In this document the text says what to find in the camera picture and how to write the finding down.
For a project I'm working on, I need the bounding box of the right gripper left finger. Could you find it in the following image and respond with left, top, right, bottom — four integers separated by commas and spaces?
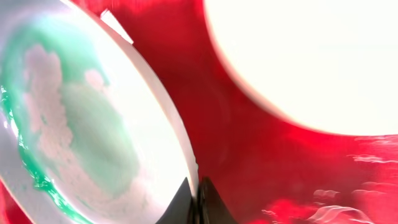
155, 178, 193, 224

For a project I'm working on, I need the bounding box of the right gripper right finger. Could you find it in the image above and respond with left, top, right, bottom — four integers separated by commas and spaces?
198, 177, 238, 224

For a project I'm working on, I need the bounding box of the light blue plate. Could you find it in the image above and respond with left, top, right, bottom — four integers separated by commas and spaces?
1, 0, 198, 224

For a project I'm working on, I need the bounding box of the red plastic tray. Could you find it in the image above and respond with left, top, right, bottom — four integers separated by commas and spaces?
0, 0, 398, 224

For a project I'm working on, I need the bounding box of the white plate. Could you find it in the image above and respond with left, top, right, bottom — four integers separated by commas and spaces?
203, 0, 397, 136

